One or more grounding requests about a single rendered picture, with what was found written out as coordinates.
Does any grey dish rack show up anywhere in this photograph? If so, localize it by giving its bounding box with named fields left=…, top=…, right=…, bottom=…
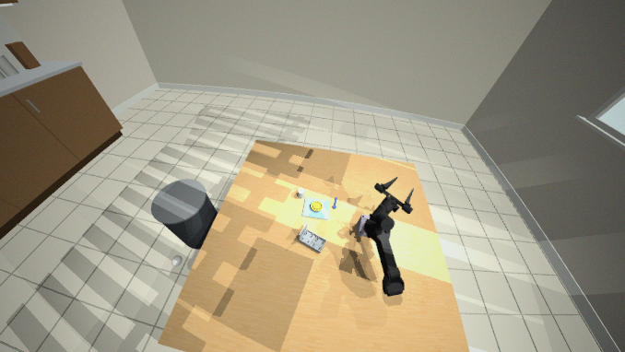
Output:
left=298, top=223, right=327, bottom=253

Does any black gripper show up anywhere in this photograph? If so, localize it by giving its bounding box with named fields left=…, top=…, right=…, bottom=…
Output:
left=374, top=177, right=414, bottom=215

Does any yellow round plate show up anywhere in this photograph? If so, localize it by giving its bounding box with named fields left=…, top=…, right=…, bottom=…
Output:
left=311, top=201, right=323, bottom=212

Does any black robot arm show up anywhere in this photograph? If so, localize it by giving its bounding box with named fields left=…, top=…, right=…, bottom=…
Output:
left=364, top=206, right=405, bottom=296

